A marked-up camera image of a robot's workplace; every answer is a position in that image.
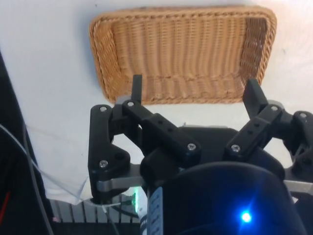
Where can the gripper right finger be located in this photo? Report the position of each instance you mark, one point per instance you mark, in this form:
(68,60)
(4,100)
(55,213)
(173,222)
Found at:
(254,127)

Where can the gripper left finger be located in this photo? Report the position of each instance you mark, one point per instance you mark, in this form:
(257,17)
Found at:
(161,128)

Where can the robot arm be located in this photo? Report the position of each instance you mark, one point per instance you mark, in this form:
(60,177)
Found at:
(140,203)

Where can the wicker basket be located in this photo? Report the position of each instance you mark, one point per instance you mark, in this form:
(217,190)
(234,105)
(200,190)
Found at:
(185,49)

